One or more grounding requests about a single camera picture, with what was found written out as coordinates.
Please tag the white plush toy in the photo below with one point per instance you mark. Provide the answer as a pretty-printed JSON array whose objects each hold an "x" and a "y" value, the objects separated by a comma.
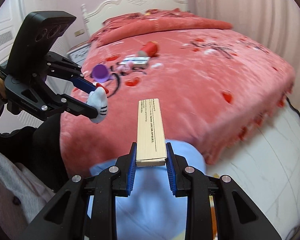
[{"x": 100, "y": 102}]

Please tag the white nightstand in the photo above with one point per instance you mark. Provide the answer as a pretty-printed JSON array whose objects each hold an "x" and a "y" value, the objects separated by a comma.
[{"x": 77, "y": 53}]

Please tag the white carved headboard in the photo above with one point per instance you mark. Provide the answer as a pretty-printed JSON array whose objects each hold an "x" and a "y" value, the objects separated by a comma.
[{"x": 130, "y": 2}]

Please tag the folded pink quilt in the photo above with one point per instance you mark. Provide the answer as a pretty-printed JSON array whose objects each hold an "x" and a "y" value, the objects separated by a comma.
[{"x": 165, "y": 27}]

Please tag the gold wall socket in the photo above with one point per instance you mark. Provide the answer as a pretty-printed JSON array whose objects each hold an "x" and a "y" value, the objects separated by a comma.
[{"x": 79, "y": 32}]

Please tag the red cup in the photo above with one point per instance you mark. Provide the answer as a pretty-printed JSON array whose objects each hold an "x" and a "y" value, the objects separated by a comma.
[{"x": 150, "y": 48}]

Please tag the person's grey fleece coat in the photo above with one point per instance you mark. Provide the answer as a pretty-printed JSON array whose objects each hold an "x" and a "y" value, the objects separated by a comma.
[{"x": 12, "y": 180}]

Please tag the white and blue medicine box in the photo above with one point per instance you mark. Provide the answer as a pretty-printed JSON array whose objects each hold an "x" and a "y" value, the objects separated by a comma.
[{"x": 136, "y": 61}]

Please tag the light blue plastic bag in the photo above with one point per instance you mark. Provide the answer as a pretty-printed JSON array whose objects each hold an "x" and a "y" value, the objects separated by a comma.
[{"x": 150, "y": 205}]

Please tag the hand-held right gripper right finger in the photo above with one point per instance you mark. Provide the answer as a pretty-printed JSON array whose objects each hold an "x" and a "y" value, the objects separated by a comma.
[{"x": 171, "y": 177}]

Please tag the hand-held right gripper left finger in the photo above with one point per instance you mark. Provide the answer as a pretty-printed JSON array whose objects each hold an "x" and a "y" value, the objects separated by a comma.
[{"x": 131, "y": 177}]

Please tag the white wardrobe door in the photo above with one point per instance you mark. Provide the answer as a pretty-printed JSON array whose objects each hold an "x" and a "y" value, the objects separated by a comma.
[{"x": 5, "y": 30}]

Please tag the person's black trousers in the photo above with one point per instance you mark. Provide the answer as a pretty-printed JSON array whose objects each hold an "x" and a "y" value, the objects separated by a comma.
[{"x": 47, "y": 155}]

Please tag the bed with pink heart blanket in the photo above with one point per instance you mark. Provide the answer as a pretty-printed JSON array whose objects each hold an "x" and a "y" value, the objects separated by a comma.
[{"x": 202, "y": 85}]

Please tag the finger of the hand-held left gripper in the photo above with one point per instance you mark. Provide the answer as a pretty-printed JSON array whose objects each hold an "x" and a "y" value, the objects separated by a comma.
[
  {"x": 77, "y": 107},
  {"x": 83, "y": 85}
]

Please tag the tan long cardboard box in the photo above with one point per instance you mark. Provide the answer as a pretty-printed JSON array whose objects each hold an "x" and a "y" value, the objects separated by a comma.
[{"x": 150, "y": 130}]

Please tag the cream pleated curtain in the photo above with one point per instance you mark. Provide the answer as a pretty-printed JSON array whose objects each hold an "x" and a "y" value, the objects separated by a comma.
[{"x": 252, "y": 17}]

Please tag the purple cup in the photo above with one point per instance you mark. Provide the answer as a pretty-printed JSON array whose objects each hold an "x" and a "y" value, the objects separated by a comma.
[{"x": 100, "y": 72}]

